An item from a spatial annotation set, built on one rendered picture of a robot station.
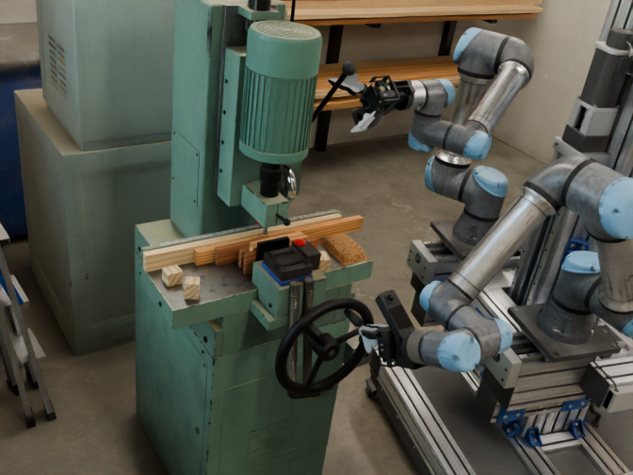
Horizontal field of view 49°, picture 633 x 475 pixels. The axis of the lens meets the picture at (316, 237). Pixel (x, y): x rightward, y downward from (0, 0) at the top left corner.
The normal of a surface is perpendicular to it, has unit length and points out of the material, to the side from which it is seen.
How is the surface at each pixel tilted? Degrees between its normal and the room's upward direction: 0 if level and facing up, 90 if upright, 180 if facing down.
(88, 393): 0
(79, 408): 0
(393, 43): 90
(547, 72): 90
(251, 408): 90
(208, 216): 90
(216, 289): 0
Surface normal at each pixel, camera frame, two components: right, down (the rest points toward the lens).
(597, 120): 0.32, 0.51
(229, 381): 0.54, 0.48
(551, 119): -0.83, 0.19
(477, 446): 0.12, -0.86
